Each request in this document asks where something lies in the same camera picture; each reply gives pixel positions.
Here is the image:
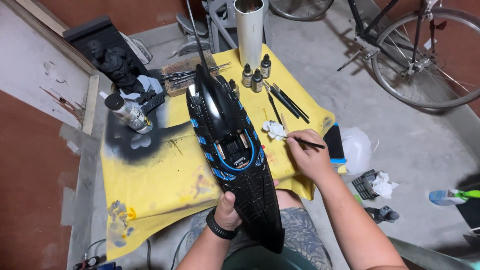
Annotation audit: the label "pile of thin metal tools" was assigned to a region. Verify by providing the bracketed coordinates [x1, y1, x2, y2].
[160, 62, 232, 86]

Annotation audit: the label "person's right hand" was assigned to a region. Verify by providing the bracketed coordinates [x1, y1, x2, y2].
[285, 128, 337, 185]

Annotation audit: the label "grey figure part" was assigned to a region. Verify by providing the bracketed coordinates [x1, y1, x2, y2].
[364, 205, 401, 225]

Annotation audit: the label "crumpled white tissue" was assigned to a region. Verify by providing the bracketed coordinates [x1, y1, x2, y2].
[262, 119, 288, 142]

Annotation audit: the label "black model vehicle blue trim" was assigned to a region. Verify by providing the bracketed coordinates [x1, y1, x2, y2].
[185, 0, 286, 255]

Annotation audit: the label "white wooden board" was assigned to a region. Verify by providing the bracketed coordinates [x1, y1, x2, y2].
[0, 0, 100, 136]

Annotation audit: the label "yellow paper sheet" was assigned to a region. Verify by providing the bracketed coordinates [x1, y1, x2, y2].
[100, 44, 337, 262]

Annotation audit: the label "spray paint can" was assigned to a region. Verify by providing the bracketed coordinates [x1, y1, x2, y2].
[104, 93, 154, 135]

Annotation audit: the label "black wristband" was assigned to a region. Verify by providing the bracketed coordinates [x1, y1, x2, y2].
[205, 207, 239, 241]

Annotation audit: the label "small grey basket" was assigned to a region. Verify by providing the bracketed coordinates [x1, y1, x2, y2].
[351, 169, 380, 201]

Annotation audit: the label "bicycle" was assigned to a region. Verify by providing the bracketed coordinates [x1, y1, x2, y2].
[269, 0, 480, 110]

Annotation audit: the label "thin black paintbrush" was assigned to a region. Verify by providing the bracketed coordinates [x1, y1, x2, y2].
[279, 135, 326, 150]

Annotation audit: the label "green and blue spray bottle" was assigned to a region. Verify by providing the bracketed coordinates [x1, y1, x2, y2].
[428, 188, 480, 206]

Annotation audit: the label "wooden block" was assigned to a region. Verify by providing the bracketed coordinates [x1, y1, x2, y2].
[161, 52, 226, 98]

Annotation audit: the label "white plastic bag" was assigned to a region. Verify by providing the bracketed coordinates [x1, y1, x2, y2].
[339, 126, 380, 176]

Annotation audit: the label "bunch of black paintbrushes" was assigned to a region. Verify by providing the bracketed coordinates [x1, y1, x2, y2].
[262, 80, 311, 126]

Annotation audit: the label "black bust figure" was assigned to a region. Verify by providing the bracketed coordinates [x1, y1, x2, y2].
[86, 39, 166, 114]

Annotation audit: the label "red and black tool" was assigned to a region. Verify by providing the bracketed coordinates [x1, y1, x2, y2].
[72, 256, 122, 270]

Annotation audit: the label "black and blue sanding sponge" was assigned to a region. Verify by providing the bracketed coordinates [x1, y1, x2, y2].
[323, 122, 348, 168]

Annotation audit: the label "grey model parts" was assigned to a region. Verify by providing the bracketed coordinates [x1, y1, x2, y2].
[167, 13, 211, 60]

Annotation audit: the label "white plastic tube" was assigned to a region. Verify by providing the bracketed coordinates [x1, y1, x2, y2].
[234, 0, 265, 60]

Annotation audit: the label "person's green shirt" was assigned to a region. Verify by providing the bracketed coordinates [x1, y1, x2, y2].
[220, 245, 320, 270]

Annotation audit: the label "white tissue wad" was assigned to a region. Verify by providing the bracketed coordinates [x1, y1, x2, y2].
[371, 171, 400, 200]

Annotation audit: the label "printed paper bag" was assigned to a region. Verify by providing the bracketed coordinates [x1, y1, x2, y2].
[119, 31, 154, 65]

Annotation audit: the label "person's left hand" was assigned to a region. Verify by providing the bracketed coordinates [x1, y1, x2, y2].
[214, 179, 280, 232]

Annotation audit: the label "black cable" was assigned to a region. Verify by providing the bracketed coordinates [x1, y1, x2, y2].
[84, 230, 190, 270]

